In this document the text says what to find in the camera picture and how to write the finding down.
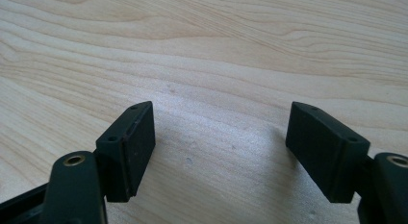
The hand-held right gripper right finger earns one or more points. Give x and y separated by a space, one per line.
327 147

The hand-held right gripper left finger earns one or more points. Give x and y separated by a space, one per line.
126 153

